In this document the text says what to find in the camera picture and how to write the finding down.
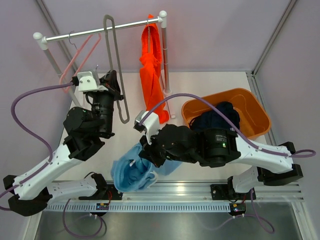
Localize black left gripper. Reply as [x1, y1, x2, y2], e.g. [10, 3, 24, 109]
[91, 70, 125, 136]

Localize navy blue shorts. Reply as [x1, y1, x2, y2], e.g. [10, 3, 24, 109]
[189, 101, 241, 132]

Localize light blue shorts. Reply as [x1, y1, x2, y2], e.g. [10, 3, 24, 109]
[110, 143, 182, 193]

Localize pink clothes hanger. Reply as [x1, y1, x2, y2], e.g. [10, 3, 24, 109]
[59, 33, 103, 95]

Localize orange shorts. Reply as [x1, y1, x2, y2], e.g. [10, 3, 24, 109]
[139, 23, 164, 111]

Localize grey orange-shorts hanger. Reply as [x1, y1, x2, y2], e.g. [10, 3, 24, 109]
[147, 21, 152, 54]

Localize grey clothes hanger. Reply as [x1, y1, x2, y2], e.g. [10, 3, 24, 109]
[102, 14, 130, 124]

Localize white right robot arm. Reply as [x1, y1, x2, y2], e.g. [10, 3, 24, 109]
[139, 124, 304, 199]

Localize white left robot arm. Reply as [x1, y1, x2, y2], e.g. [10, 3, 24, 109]
[3, 70, 124, 217]

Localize orange plastic basket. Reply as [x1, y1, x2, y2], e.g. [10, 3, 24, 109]
[181, 88, 272, 140]

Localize silver white clothes rack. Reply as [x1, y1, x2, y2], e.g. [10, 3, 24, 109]
[32, 10, 177, 119]

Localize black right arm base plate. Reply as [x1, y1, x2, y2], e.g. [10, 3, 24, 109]
[210, 184, 252, 202]

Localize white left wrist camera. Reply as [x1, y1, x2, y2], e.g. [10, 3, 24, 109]
[76, 70, 108, 93]

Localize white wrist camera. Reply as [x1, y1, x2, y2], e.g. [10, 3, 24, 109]
[133, 110, 160, 145]
[76, 70, 108, 93]

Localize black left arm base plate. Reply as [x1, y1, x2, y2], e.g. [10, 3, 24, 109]
[98, 184, 123, 201]

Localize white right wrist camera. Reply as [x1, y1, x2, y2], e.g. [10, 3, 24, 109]
[133, 110, 160, 145]

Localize white slotted cable duct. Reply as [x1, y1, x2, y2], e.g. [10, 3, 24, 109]
[45, 201, 231, 213]

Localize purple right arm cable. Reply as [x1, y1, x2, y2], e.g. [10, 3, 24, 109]
[138, 93, 317, 235]

